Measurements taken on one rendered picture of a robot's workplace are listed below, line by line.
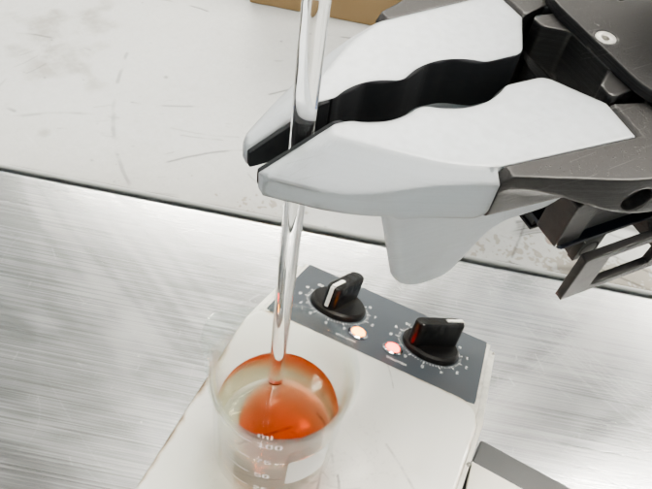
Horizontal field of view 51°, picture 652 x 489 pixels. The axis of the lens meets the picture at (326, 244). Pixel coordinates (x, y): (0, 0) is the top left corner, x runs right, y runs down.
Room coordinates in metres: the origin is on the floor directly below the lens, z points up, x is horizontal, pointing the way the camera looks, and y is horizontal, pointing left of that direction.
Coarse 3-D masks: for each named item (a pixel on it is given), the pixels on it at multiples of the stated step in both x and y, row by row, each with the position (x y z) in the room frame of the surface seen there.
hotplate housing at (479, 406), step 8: (272, 296) 0.21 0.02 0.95; (264, 304) 0.20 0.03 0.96; (488, 344) 0.22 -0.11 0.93; (488, 352) 0.21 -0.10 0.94; (488, 360) 0.21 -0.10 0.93; (488, 368) 0.20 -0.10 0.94; (480, 376) 0.18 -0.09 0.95; (488, 376) 0.19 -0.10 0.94; (480, 384) 0.18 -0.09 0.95; (488, 384) 0.18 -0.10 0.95; (480, 392) 0.17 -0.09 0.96; (480, 400) 0.17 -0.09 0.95; (480, 408) 0.16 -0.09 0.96; (480, 416) 0.15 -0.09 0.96; (480, 424) 0.15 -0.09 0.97; (472, 448) 0.14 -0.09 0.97; (472, 456) 0.13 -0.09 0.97; (464, 472) 0.12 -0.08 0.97; (464, 480) 0.12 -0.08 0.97
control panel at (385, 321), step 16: (304, 272) 0.24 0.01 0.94; (320, 272) 0.24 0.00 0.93; (304, 288) 0.22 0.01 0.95; (304, 304) 0.20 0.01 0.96; (368, 304) 0.22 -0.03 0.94; (384, 304) 0.23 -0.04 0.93; (336, 320) 0.20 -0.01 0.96; (368, 320) 0.21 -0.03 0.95; (384, 320) 0.21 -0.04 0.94; (400, 320) 0.22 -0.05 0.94; (352, 336) 0.19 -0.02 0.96; (368, 336) 0.19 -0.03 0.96; (384, 336) 0.20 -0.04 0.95; (400, 336) 0.20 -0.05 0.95; (464, 336) 0.22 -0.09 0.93; (368, 352) 0.18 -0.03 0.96; (384, 352) 0.18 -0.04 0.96; (400, 352) 0.18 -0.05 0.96; (464, 352) 0.20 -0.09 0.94; (480, 352) 0.21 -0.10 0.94; (400, 368) 0.17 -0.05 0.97; (416, 368) 0.17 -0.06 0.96; (432, 368) 0.18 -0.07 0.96; (448, 368) 0.18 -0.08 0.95; (464, 368) 0.19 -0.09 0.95; (480, 368) 0.19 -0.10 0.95; (432, 384) 0.16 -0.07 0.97; (448, 384) 0.17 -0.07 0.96; (464, 384) 0.17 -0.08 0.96; (464, 400) 0.16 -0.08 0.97
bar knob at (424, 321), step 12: (420, 324) 0.20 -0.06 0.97; (432, 324) 0.20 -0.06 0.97; (444, 324) 0.20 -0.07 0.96; (456, 324) 0.21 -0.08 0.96; (408, 336) 0.20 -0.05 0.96; (420, 336) 0.19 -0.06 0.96; (432, 336) 0.20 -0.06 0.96; (444, 336) 0.20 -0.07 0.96; (456, 336) 0.20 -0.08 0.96; (408, 348) 0.19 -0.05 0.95; (420, 348) 0.19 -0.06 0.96; (432, 348) 0.19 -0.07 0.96; (444, 348) 0.20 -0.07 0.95; (456, 348) 0.20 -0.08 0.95; (432, 360) 0.18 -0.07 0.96; (444, 360) 0.19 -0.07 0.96; (456, 360) 0.19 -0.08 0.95
